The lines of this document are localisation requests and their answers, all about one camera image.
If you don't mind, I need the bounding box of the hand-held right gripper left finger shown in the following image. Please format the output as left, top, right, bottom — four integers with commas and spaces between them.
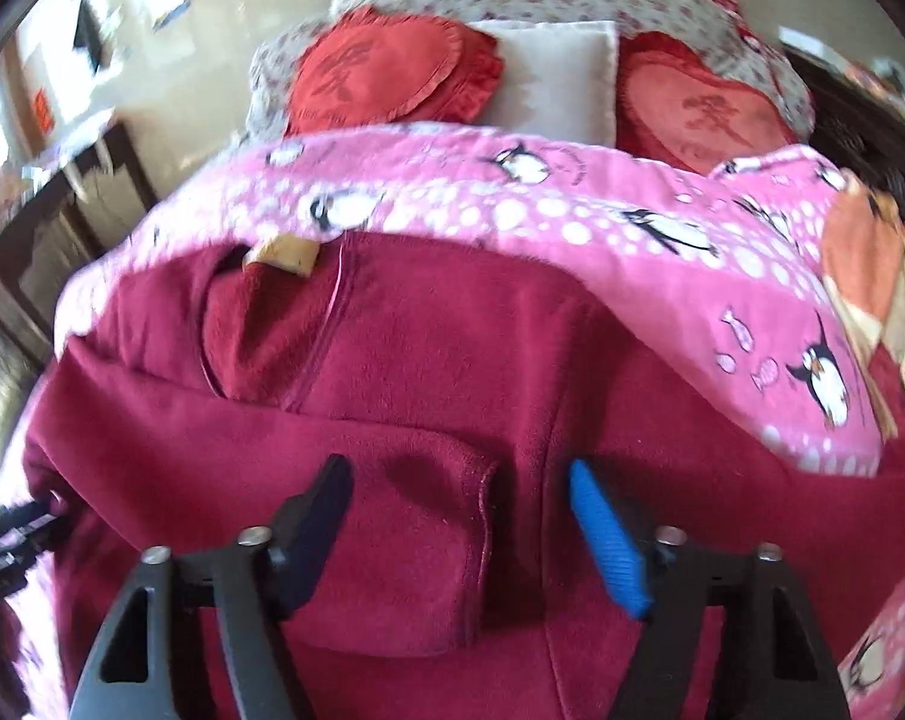
70, 454, 356, 720

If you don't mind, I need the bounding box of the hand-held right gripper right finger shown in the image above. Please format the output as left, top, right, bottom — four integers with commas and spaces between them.
568, 459, 851, 720

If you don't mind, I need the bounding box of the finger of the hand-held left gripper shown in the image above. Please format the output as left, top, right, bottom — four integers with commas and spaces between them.
0, 499, 71, 542
0, 536, 49, 602

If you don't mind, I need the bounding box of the maroon fleece garment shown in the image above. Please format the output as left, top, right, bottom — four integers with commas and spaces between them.
21, 229, 905, 720

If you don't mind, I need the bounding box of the dark wooden desk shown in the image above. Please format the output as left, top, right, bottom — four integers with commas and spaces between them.
0, 120, 161, 361

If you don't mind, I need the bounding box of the pink penguin print blanket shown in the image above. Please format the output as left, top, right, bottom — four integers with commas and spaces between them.
6, 124, 905, 720

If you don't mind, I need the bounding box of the orange floral quilt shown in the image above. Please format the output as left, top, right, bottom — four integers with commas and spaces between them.
823, 187, 905, 436

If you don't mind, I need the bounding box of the red heart-shaped pillow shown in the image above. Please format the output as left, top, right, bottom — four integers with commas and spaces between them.
283, 6, 506, 137
616, 30, 799, 175

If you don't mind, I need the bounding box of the white square pillow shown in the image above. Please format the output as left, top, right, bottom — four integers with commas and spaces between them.
471, 19, 620, 147

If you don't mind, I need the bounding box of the dark wooden headboard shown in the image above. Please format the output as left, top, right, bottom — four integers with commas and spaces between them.
786, 49, 905, 233

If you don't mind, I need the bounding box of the black wall fixture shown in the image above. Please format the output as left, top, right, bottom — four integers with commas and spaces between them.
72, 0, 107, 74

